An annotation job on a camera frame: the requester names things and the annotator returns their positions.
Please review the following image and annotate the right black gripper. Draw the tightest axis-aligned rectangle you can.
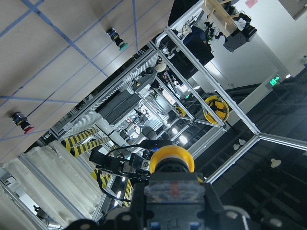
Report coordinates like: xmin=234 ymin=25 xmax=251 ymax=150
xmin=89 ymin=140 xmax=173 ymax=183

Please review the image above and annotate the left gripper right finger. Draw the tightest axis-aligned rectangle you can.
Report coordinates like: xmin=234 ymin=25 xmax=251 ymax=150
xmin=201 ymin=184 xmax=305 ymax=230

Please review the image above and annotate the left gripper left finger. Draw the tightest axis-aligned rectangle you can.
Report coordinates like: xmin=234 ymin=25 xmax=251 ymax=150
xmin=64 ymin=184 xmax=149 ymax=230

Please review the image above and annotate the yellow push button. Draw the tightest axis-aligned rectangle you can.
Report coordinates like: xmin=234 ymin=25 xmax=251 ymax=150
xmin=143 ymin=145 xmax=206 ymax=204

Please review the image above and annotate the red push button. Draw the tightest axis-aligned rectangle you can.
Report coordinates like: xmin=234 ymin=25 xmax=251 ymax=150
xmin=11 ymin=112 xmax=35 ymax=134

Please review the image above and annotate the green push button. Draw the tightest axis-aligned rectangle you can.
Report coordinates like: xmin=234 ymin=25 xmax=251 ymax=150
xmin=106 ymin=27 xmax=128 ymax=51

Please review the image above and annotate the yellow hard hat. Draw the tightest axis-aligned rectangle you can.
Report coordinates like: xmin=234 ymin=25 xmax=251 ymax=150
xmin=204 ymin=92 xmax=230 ymax=122

